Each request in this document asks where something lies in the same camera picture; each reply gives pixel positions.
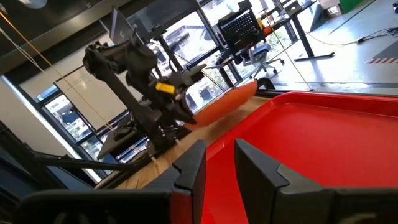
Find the black aluminium table frame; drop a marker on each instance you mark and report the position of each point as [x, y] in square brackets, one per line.
[326, 92]

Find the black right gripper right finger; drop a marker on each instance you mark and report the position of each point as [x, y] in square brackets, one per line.
[264, 186]

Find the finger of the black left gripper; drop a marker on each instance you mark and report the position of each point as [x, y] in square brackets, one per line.
[174, 115]
[186, 113]

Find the black office desk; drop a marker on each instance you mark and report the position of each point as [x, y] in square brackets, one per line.
[300, 31]

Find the blue office chair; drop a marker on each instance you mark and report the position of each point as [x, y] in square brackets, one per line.
[259, 54]

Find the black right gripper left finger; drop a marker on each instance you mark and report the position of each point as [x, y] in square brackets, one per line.
[189, 174]

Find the cardboard box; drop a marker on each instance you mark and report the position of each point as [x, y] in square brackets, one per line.
[331, 9]

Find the green box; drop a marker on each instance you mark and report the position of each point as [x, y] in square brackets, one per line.
[351, 4]

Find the grey monitor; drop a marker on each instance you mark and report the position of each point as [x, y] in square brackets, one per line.
[121, 26]

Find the white board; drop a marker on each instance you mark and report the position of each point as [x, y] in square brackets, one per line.
[93, 93]

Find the red plastic tray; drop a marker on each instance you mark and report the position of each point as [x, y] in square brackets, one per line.
[311, 140]

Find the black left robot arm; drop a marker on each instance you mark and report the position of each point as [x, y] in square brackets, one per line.
[112, 77]

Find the black table clamp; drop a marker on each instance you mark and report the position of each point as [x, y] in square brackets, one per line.
[265, 84]

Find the pink round plate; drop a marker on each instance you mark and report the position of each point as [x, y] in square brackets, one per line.
[224, 105]

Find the black mat with hazard stripes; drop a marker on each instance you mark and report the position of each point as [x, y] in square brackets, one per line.
[384, 56]

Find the black pegboard cart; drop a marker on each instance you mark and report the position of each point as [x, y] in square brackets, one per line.
[241, 31]

